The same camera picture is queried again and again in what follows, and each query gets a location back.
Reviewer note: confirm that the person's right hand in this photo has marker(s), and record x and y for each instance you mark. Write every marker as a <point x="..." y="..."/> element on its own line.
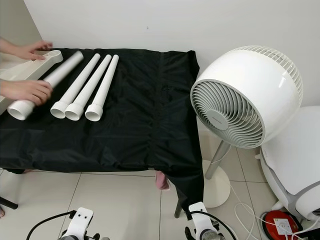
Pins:
<point x="30" y="92"/>

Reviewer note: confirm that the white plastic table top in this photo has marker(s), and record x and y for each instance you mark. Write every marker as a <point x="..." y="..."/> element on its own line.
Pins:
<point x="37" y="67"/>

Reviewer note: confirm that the white plastic table leg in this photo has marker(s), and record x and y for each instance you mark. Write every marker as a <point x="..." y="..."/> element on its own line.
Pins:
<point x="95" y="80"/>
<point x="82" y="80"/>
<point x="106" y="82"/>
<point x="67" y="67"/>

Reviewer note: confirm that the person's left forearm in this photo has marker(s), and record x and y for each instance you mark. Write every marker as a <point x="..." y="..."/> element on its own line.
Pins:
<point x="10" y="46"/>

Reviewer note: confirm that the person's right forearm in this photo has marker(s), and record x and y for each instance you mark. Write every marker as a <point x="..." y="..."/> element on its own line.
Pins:
<point x="5" y="89"/>

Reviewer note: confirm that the black fabric table cover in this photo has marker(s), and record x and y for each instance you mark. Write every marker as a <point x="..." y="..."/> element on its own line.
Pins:
<point x="150" y="110"/>

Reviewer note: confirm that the pink soft item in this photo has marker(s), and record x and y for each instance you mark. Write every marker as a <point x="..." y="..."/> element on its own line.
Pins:
<point x="161" y="181"/>

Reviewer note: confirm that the grey metal table leg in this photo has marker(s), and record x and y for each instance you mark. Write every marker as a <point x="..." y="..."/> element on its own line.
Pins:
<point x="178" y="209"/>

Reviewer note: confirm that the white round standing fan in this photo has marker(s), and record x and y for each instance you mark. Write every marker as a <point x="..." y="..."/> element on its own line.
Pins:
<point x="260" y="85"/>

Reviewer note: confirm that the white rounded appliance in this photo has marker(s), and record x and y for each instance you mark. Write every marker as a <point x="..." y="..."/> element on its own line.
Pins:
<point x="295" y="165"/>

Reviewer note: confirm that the black metal frame rod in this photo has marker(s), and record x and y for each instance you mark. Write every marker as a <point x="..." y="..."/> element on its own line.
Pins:
<point x="9" y="203"/>

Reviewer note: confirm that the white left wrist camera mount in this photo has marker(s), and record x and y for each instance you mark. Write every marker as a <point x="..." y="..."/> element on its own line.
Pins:
<point x="82" y="220"/>

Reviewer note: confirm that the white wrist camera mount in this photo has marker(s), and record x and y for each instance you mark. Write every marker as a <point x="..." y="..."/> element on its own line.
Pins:
<point x="200" y="212"/>
<point x="82" y="220"/>

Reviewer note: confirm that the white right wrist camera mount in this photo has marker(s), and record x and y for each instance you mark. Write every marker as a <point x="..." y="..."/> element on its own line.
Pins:
<point x="200" y="212"/>

